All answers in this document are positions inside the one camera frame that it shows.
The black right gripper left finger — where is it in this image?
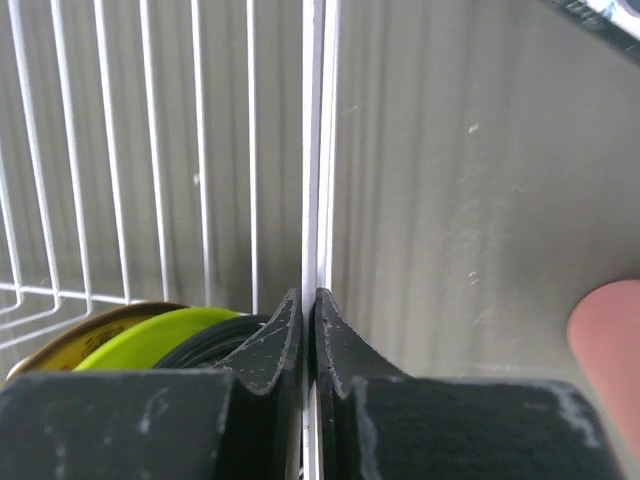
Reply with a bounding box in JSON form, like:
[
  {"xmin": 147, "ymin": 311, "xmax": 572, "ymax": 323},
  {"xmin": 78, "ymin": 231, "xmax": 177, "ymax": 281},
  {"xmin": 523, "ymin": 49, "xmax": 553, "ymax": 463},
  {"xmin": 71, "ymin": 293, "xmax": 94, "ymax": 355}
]
[{"xmin": 1, "ymin": 289, "xmax": 303, "ymax": 479}]

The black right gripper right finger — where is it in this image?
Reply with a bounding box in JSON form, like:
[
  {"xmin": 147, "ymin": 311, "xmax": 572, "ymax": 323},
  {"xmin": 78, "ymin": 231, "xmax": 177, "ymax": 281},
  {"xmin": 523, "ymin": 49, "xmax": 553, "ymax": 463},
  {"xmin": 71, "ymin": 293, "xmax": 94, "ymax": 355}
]
[{"xmin": 313, "ymin": 288, "xmax": 624, "ymax": 479}]

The black plate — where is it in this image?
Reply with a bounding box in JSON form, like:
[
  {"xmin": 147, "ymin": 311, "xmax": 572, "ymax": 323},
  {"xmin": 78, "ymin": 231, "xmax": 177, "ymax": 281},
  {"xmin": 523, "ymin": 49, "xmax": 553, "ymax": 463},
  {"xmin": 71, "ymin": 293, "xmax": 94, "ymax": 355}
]
[{"xmin": 153, "ymin": 315, "xmax": 270, "ymax": 369}]

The pink plastic cup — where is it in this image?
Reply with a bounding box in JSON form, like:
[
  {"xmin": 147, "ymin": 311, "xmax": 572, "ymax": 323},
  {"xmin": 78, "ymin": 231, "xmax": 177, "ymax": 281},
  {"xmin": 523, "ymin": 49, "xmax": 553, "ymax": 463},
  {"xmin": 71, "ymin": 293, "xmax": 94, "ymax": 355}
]
[{"xmin": 566, "ymin": 278, "xmax": 639, "ymax": 479}]

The white wire dish rack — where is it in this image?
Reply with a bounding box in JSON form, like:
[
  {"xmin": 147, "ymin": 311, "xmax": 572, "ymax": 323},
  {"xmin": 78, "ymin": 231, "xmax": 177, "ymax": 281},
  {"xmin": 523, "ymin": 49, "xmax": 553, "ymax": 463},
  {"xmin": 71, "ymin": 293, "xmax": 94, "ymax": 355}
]
[{"xmin": 0, "ymin": 0, "xmax": 343, "ymax": 480}]

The lime green plate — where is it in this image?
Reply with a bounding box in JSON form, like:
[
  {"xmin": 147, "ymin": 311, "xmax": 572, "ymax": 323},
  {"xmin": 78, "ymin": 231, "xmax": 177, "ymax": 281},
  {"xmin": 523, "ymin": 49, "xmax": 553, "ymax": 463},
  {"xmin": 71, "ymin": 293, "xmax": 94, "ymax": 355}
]
[{"xmin": 74, "ymin": 307, "xmax": 246, "ymax": 371}]

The yellow plate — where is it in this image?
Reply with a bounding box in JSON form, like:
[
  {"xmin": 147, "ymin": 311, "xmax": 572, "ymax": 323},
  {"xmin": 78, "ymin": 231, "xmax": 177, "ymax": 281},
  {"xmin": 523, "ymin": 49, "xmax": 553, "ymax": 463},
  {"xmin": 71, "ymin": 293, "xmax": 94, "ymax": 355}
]
[{"xmin": 6, "ymin": 302, "xmax": 186, "ymax": 382}]

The Little Women book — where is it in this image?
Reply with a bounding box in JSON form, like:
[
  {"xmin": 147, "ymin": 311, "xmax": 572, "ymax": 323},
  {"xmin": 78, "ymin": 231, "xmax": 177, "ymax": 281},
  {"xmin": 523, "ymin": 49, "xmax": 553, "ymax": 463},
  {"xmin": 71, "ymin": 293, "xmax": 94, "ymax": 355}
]
[{"xmin": 542, "ymin": 0, "xmax": 639, "ymax": 65}]

